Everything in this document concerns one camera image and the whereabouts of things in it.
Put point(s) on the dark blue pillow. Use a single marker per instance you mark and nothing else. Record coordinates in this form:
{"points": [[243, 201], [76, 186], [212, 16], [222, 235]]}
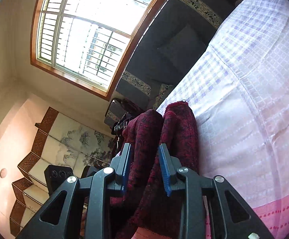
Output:
{"points": [[181, 47]]}

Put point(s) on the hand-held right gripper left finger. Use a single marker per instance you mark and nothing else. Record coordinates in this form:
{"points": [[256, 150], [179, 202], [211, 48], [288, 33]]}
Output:
{"points": [[127, 176]]}

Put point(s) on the black bag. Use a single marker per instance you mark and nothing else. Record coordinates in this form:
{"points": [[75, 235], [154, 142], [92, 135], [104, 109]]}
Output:
{"points": [[120, 125]]}

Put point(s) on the grey patterned pillow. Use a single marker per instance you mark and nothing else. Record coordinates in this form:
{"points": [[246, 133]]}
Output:
{"points": [[163, 94]]}

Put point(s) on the dark red patterned sweater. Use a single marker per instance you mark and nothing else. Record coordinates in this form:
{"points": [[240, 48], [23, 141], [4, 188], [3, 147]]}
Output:
{"points": [[147, 139]]}

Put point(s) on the wooden framed barred window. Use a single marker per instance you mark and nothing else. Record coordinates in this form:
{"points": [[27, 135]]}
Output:
{"points": [[89, 29]]}

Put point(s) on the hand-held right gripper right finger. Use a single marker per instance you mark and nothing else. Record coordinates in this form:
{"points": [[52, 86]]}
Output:
{"points": [[164, 169]]}

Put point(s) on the round wall fitting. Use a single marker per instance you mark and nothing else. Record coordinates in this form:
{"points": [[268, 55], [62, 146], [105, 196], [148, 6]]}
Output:
{"points": [[4, 173]]}

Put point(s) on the dark blue sofa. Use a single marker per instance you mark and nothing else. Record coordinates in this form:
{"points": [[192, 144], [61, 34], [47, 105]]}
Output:
{"points": [[164, 29]]}

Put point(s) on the painted folding screen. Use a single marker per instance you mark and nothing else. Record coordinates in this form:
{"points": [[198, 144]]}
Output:
{"points": [[50, 142]]}

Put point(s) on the dark chair with cushion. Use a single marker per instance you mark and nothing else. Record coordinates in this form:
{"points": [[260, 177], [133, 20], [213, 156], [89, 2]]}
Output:
{"points": [[119, 107]]}

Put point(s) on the pink checked bed blanket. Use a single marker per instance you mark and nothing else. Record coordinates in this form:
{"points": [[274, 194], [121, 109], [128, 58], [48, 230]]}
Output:
{"points": [[246, 92]]}

